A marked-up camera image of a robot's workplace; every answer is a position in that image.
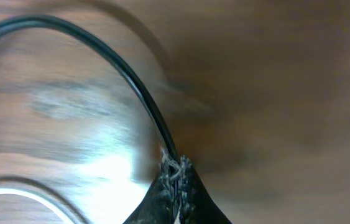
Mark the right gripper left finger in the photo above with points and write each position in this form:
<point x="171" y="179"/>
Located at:
<point x="160" y="204"/>

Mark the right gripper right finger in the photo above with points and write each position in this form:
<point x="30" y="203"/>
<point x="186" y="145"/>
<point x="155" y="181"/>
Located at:
<point x="196" y="205"/>

